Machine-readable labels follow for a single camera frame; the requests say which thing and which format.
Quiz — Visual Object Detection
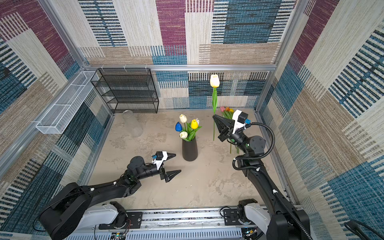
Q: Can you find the aluminium mounting rail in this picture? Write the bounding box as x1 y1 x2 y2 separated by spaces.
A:
59 206 310 240

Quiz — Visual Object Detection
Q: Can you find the pale cream tulip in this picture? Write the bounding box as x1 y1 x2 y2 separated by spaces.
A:
180 131 190 142

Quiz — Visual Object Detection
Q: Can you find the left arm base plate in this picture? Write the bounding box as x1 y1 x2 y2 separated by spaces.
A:
98 212 143 230

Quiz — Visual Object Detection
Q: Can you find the orange cream tulip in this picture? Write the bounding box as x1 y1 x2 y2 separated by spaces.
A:
209 74 221 142

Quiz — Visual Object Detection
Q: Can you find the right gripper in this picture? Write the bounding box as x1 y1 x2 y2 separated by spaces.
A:
213 114 248 154

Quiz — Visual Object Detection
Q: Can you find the dark grey cylindrical vase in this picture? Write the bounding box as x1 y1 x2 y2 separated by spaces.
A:
182 138 198 162

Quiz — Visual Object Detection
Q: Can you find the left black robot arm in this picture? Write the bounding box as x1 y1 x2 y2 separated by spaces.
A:
37 151 180 240

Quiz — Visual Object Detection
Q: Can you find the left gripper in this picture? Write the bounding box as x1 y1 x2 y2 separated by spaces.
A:
135 152 180 183

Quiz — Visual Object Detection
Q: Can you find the white wire mesh basket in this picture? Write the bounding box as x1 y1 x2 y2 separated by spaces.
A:
36 71 95 135

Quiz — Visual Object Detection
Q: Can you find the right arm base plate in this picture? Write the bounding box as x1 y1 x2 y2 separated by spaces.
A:
220 206 250 226

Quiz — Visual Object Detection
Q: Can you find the clear glass vase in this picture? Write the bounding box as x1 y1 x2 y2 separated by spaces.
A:
123 110 143 138

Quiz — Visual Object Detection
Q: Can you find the blue tulip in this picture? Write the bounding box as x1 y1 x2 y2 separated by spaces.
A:
175 122 184 133

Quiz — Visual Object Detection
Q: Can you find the black wire shelf rack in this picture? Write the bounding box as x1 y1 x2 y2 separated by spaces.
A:
91 68 159 114

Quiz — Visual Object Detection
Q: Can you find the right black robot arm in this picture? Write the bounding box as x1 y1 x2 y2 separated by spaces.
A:
213 110 312 240

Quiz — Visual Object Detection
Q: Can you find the cream white tulip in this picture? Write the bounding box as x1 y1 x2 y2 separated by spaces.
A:
179 114 188 133

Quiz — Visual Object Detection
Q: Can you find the orange red tulip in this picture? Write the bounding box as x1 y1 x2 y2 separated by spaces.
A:
224 107 234 119

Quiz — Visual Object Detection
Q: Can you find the yellow tulip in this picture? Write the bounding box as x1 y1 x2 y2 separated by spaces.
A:
188 119 201 141

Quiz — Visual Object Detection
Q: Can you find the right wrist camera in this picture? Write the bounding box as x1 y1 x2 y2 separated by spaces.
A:
232 110 251 134

